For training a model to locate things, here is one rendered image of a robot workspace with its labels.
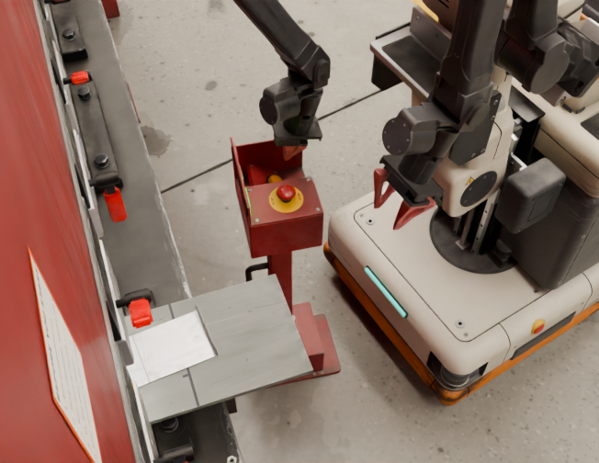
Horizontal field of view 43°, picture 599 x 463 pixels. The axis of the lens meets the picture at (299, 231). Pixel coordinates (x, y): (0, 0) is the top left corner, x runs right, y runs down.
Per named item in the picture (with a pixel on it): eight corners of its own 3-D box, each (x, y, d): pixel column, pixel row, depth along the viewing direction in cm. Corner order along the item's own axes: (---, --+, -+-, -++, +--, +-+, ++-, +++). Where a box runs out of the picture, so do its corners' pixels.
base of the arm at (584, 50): (615, 57, 121) (561, 16, 127) (596, 47, 115) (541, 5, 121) (579, 100, 125) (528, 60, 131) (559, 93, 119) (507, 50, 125)
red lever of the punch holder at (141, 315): (153, 310, 80) (148, 285, 90) (115, 321, 79) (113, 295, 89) (158, 325, 81) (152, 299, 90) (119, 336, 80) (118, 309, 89)
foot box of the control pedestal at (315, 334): (341, 372, 220) (344, 353, 211) (257, 389, 217) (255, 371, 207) (324, 314, 232) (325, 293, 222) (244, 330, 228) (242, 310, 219)
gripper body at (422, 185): (413, 204, 120) (436, 168, 116) (376, 163, 125) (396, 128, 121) (439, 200, 124) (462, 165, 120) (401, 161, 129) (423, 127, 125)
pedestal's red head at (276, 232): (322, 246, 166) (325, 194, 152) (251, 259, 164) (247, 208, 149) (302, 178, 178) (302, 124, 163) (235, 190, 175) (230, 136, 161)
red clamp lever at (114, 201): (131, 220, 108) (118, 176, 100) (103, 228, 107) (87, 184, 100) (129, 211, 109) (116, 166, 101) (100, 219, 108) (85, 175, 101)
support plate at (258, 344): (313, 373, 112) (313, 369, 111) (138, 428, 107) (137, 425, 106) (275, 276, 122) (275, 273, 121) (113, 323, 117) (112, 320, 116)
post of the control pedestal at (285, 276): (293, 340, 213) (292, 224, 170) (274, 344, 212) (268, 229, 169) (288, 323, 216) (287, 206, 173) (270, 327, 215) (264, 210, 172)
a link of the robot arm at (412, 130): (494, 104, 113) (457, 71, 117) (446, 105, 105) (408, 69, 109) (454, 166, 119) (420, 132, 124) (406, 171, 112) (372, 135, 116)
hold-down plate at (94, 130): (124, 187, 148) (120, 177, 145) (96, 195, 147) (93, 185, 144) (96, 87, 165) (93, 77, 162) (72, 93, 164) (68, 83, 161)
